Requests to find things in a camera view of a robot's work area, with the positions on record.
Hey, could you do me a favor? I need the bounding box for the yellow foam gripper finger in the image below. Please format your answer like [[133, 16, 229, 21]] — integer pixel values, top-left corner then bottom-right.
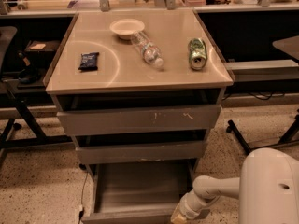
[[170, 205, 187, 224]]

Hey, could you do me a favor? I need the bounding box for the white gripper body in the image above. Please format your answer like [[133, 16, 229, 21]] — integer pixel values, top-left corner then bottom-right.
[[179, 191, 214, 220]]

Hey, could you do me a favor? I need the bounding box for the grey bottom drawer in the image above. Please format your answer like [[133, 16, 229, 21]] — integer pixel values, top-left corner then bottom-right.
[[82, 160, 192, 224]]

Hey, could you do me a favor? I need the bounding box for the grey drawer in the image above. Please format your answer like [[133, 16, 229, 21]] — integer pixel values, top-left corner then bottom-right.
[[52, 88, 224, 136], [73, 129, 209, 164], [82, 160, 192, 224]]

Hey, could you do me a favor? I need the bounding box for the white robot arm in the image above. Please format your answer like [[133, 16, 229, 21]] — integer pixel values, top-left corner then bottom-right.
[[171, 148, 299, 224]]

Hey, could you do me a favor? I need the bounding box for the grey middle drawer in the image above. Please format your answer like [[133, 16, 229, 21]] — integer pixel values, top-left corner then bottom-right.
[[73, 129, 209, 164]]

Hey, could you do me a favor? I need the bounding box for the grey top drawer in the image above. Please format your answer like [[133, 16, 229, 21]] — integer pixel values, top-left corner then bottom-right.
[[52, 88, 224, 136]]

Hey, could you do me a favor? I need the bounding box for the grey drawer cabinet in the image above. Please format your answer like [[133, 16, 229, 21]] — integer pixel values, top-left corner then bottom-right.
[[46, 9, 233, 180]]

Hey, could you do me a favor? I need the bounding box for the black wheeled stand base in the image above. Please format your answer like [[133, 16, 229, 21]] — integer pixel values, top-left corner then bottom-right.
[[225, 109, 299, 156]]

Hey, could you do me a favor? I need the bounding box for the green soda can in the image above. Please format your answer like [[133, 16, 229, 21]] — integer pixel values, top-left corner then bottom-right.
[[188, 38, 207, 70]]

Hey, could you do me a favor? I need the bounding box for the clear plastic water bottle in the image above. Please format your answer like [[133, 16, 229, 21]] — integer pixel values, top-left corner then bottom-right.
[[131, 31, 164, 70]]

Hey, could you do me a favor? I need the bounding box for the dark blue snack packet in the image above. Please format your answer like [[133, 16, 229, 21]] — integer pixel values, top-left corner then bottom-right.
[[78, 52, 100, 71]]

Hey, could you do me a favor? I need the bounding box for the white paper bowl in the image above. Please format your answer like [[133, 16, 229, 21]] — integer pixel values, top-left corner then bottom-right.
[[109, 19, 145, 40]]

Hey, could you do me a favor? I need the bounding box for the black floor cable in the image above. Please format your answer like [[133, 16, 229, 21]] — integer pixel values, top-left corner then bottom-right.
[[78, 171, 90, 224]]

